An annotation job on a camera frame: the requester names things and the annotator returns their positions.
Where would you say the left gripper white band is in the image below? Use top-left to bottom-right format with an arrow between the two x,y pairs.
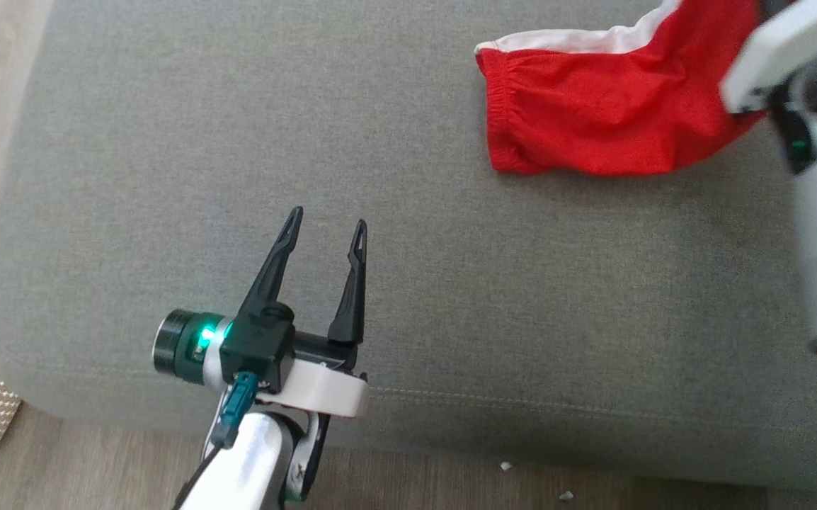
239,207 -> 371,419

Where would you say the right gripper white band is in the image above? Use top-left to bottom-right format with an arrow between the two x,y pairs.
720,0 -> 817,114

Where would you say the red garment with white trim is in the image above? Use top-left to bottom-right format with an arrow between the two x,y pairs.
474,0 -> 767,176

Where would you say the grey fabric sofa seat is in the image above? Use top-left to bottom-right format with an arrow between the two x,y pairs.
0,0 -> 817,491

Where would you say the dark green gripper motor cylinder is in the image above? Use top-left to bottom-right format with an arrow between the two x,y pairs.
153,309 -> 234,387

